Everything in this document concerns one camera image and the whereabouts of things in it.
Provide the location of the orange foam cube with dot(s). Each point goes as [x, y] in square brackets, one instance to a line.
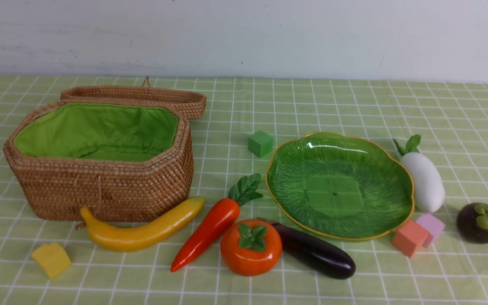
[409, 238]

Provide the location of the woven wicker basket green lining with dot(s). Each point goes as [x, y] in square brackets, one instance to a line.
[125, 161]

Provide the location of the green foam cube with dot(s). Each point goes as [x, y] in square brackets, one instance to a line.
[260, 143]

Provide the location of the orange toy carrot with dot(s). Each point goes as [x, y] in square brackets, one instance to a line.
[219, 218]

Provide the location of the dark purple toy eggplant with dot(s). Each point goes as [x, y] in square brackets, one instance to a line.
[317, 254]

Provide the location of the green leaf-shaped glass plate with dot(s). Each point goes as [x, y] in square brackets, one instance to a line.
[340, 187]

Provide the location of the pink foam cube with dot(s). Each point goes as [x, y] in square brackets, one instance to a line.
[432, 225]

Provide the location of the purple toy mangosteen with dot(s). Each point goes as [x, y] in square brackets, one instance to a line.
[472, 222]

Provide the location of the white toy radish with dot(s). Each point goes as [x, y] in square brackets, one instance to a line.
[429, 192]

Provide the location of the yellow toy banana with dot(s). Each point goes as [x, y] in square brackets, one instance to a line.
[130, 239]

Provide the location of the green checkered tablecloth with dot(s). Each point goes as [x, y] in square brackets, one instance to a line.
[452, 119]

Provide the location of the yellow foam block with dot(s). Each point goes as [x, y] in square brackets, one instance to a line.
[52, 258]

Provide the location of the orange toy persimmon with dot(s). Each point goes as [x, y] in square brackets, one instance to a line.
[251, 247]

